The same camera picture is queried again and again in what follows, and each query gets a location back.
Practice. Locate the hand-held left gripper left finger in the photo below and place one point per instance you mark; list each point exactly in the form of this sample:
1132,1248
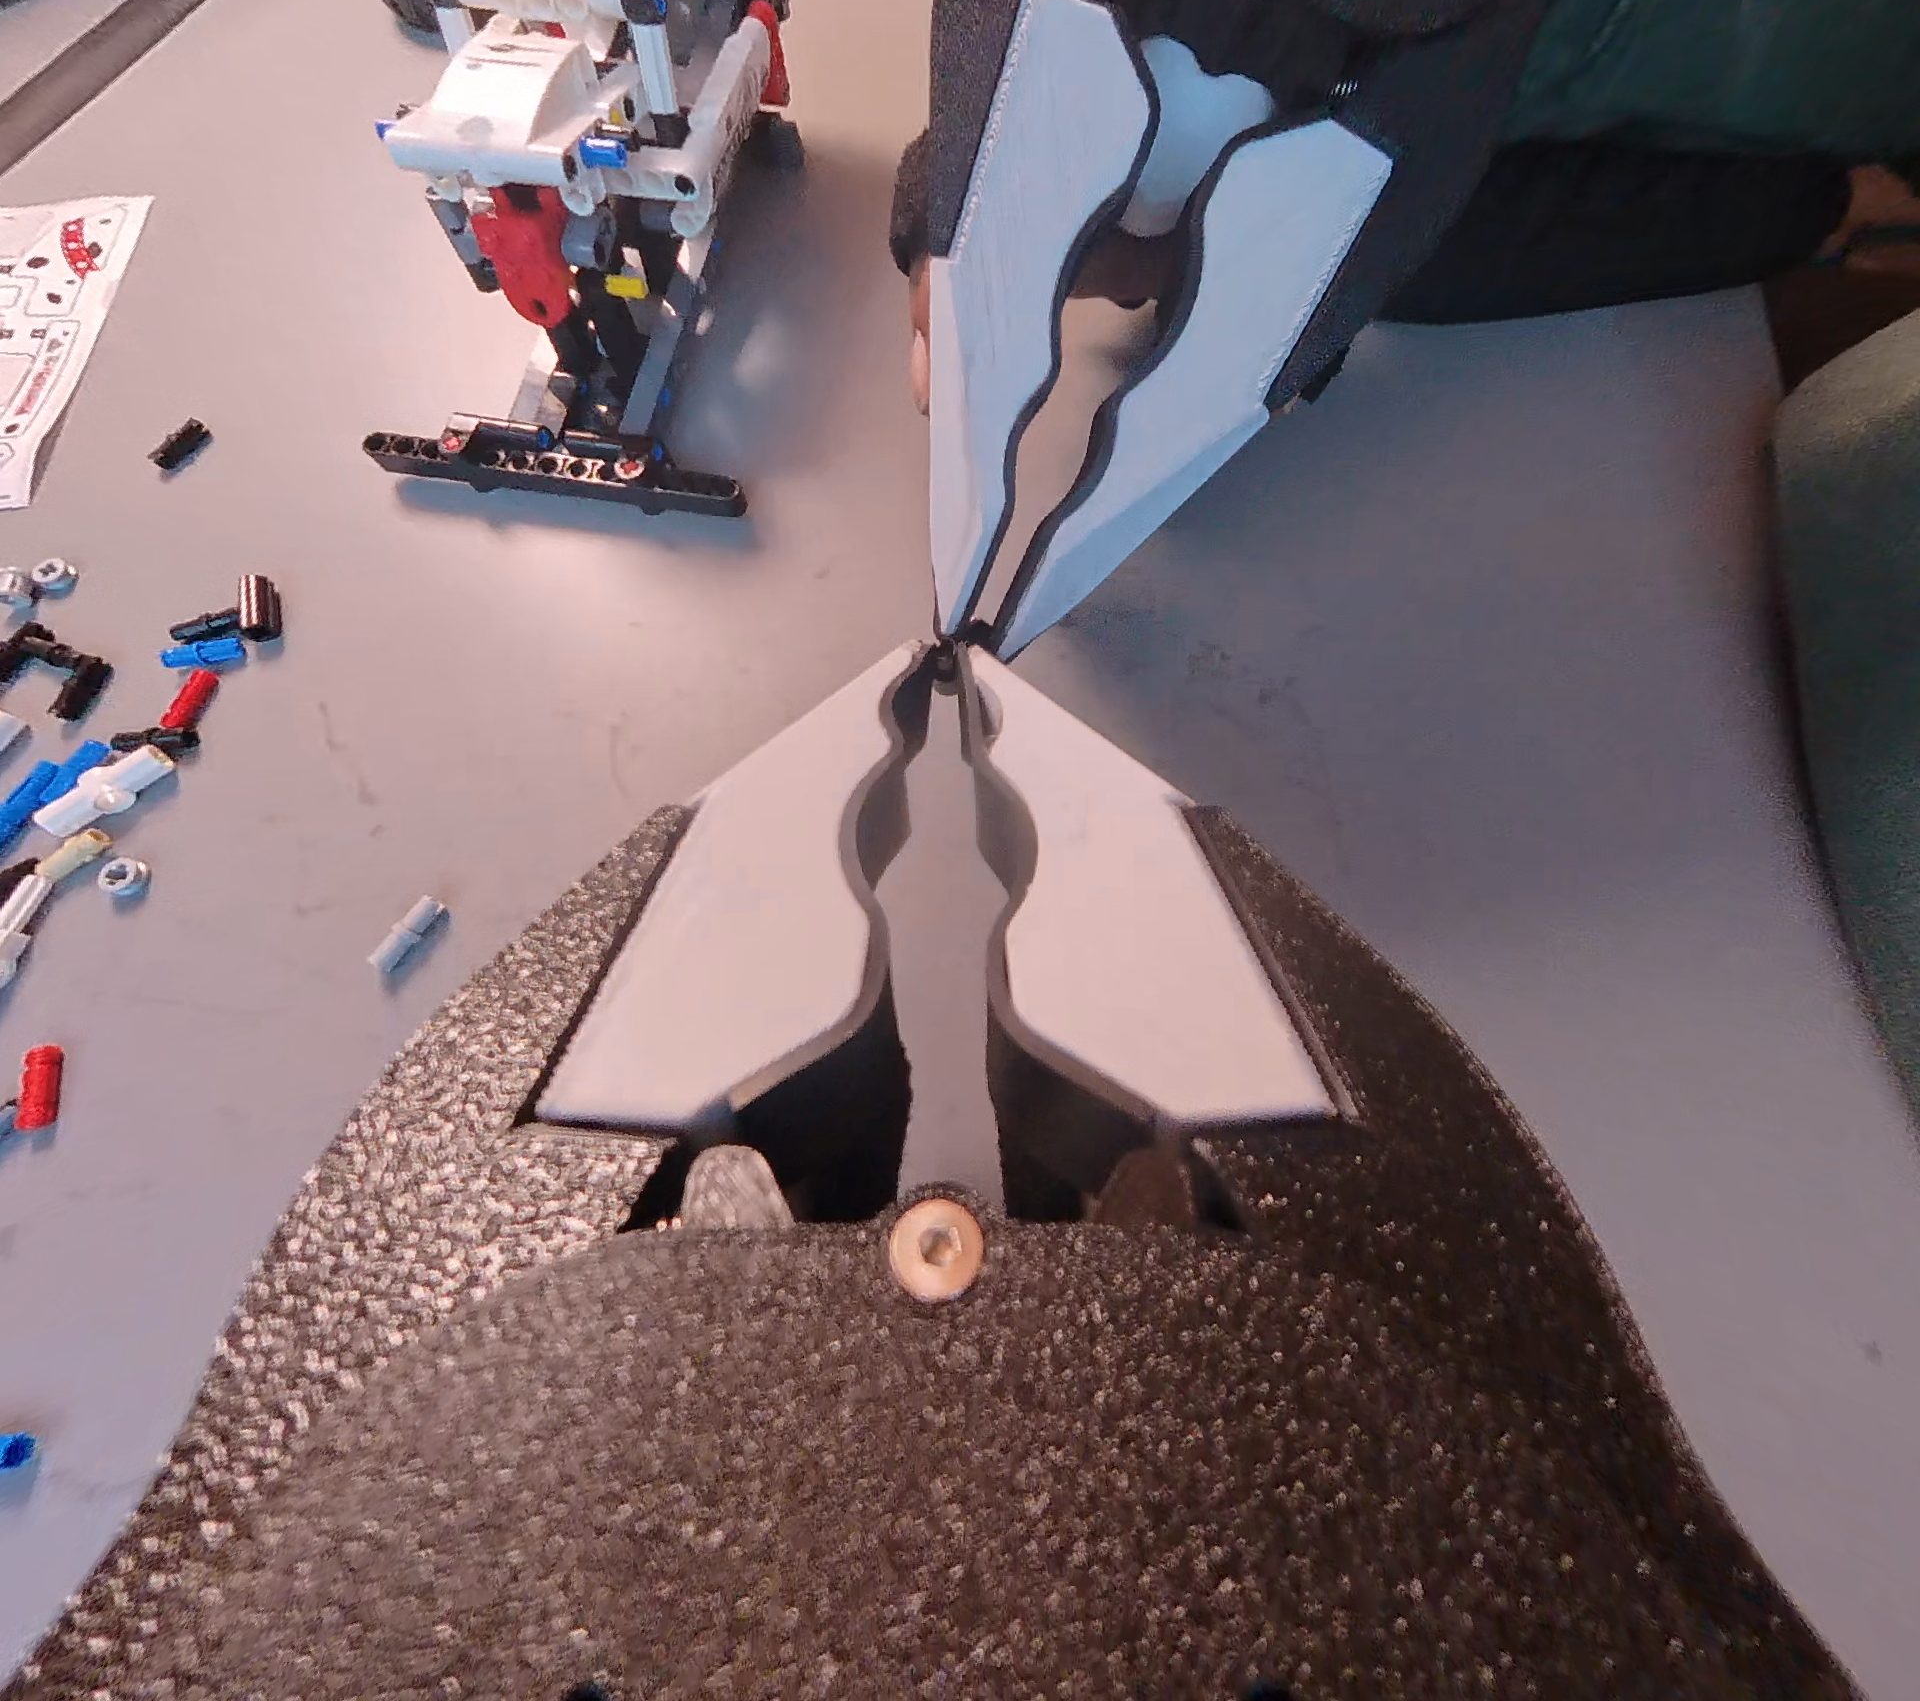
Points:
720,951

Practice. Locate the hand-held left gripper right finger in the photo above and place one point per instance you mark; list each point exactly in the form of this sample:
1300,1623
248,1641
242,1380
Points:
1170,951

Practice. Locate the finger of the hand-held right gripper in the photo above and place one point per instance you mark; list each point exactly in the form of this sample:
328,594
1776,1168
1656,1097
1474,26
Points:
1261,277
1004,231

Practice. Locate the small black cylinder piece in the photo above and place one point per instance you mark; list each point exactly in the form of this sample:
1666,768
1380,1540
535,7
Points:
948,662

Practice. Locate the yellow axle rod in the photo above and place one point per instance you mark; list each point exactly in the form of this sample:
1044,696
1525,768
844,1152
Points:
608,285

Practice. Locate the person's right hand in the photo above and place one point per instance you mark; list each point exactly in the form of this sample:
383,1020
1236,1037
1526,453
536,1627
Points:
921,336

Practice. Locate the pile of small brick pieces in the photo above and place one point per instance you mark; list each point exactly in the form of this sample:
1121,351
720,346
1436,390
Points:
259,606

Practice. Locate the small black pin connector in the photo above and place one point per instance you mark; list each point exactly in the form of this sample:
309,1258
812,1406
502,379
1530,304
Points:
180,442

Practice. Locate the white sticker sheet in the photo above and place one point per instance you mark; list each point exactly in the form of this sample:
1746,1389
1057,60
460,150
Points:
61,351

